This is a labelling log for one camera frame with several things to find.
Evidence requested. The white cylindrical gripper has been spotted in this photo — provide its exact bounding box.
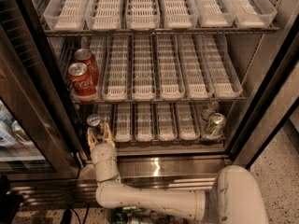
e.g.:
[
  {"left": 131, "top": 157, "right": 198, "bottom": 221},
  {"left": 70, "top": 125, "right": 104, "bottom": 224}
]
[{"left": 87, "top": 122, "right": 117, "bottom": 165}]

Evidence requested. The silver blue redbull can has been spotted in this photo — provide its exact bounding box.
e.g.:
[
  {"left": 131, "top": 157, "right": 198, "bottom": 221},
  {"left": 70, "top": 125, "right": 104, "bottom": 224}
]
[{"left": 87, "top": 113, "right": 104, "bottom": 140}]

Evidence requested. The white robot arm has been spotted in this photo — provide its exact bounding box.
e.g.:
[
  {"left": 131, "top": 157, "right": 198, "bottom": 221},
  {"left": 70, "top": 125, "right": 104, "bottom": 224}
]
[{"left": 87, "top": 124, "right": 269, "bottom": 224}]

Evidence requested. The shelf tray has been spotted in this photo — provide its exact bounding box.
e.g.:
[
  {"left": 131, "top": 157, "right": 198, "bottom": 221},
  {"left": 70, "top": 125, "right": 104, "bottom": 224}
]
[
  {"left": 160, "top": 0, "right": 199, "bottom": 29},
  {"left": 156, "top": 103, "right": 177, "bottom": 141},
  {"left": 132, "top": 35, "right": 156, "bottom": 101},
  {"left": 178, "top": 35, "right": 214, "bottom": 100},
  {"left": 125, "top": 0, "right": 160, "bottom": 30},
  {"left": 102, "top": 35, "right": 128, "bottom": 102},
  {"left": 71, "top": 36, "right": 107, "bottom": 102},
  {"left": 113, "top": 104, "right": 132, "bottom": 142},
  {"left": 198, "top": 35, "right": 243, "bottom": 99},
  {"left": 231, "top": 0, "right": 277, "bottom": 28},
  {"left": 194, "top": 0, "right": 236, "bottom": 27},
  {"left": 135, "top": 104, "right": 154, "bottom": 142},
  {"left": 176, "top": 103, "right": 200, "bottom": 140},
  {"left": 92, "top": 105, "right": 112, "bottom": 125},
  {"left": 43, "top": 0, "right": 89, "bottom": 31},
  {"left": 85, "top": 0, "right": 123, "bottom": 31},
  {"left": 156, "top": 35, "right": 185, "bottom": 101},
  {"left": 195, "top": 104, "right": 222, "bottom": 140}
]

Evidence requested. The front red coca-cola can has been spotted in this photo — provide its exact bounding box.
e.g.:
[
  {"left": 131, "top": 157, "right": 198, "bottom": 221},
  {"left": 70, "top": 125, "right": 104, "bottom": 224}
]
[{"left": 68, "top": 63, "right": 96, "bottom": 96}]

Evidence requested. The red coca-cola can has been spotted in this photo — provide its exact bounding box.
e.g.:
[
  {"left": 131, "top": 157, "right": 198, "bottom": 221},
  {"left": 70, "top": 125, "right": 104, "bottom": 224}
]
[
  {"left": 74, "top": 49, "right": 99, "bottom": 85},
  {"left": 68, "top": 63, "right": 96, "bottom": 96}
]

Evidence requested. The glass fridge door left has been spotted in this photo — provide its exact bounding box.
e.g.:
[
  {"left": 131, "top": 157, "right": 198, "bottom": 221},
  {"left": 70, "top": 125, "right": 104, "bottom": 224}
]
[{"left": 0, "top": 0, "right": 80, "bottom": 181}]

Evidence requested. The green can in bin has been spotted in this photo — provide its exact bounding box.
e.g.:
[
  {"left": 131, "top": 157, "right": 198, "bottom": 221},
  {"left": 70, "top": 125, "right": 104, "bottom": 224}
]
[{"left": 111, "top": 206, "right": 147, "bottom": 224}]

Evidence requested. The rear red coca-cola can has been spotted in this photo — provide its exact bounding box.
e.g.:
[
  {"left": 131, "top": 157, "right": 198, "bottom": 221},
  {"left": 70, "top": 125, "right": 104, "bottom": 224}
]
[{"left": 74, "top": 49, "right": 99, "bottom": 85}]

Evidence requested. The stainless steel fridge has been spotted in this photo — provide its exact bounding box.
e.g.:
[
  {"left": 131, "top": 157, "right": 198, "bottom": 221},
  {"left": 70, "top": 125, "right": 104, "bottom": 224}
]
[{"left": 12, "top": 0, "right": 299, "bottom": 205}]

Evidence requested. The rear silver green can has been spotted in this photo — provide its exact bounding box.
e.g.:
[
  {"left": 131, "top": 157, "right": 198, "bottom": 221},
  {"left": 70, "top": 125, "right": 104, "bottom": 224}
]
[{"left": 200, "top": 101, "right": 220, "bottom": 120}]

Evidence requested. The silver green can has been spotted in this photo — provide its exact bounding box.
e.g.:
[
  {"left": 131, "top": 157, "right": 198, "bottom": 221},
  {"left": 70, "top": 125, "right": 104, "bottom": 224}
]
[
  {"left": 205, "top": 113, "right": 226, "bottom": 137},
  {"left": 200, "top": 101, "right": 220, "bottom": 120}
]

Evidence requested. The front silver green can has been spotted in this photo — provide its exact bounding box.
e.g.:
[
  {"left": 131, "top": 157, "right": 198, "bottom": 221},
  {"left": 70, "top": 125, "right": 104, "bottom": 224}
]
[{"left": 205, "top": 113, "right": 226, "bottom": 137}]

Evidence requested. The clear plastic bin on floor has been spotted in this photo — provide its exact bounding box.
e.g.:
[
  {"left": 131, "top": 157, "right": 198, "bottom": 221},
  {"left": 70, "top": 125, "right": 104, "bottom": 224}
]
[{"left": 104, "top": 209, "right": 189, "bottom": 224}]

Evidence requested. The black plug on floor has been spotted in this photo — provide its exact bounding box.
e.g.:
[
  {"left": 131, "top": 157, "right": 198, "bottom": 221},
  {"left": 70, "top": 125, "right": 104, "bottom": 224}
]
[{"left": 60, "top": 208, "right": 72, "bottom": 224}]

